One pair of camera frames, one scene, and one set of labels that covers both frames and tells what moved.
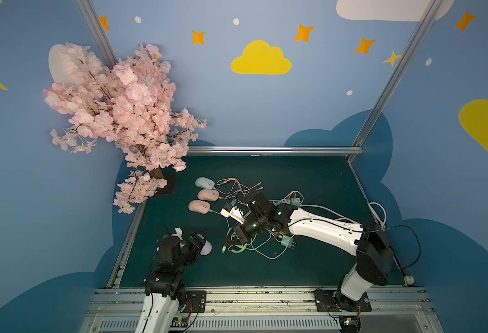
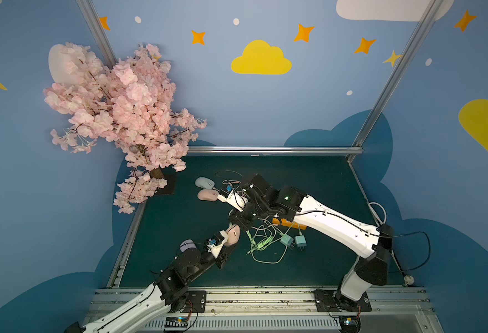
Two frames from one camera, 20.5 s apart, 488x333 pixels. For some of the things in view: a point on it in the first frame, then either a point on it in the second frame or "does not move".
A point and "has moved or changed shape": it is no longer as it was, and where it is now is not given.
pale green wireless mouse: (204, 183) does not move
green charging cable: (265, 243) -> (262, 245)
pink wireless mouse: (199, 206) has moved or changed shape
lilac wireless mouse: (207, 249) has moved or changed shape
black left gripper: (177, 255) -> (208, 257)
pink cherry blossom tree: (131, 103) does not move
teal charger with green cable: (288, 242) does not move
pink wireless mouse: (209, 195) does not move
